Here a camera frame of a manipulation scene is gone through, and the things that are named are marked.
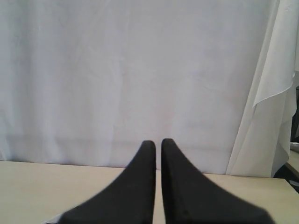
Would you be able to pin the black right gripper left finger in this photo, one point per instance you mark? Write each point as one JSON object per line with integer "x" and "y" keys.
{"x": 129, "y": 199}

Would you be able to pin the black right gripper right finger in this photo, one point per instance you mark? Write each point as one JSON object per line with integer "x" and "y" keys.
{"x": 189, "y": 197}

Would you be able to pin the white backdrop curtain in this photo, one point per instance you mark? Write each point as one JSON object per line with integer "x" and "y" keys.
{"x": 86, "y": 81}

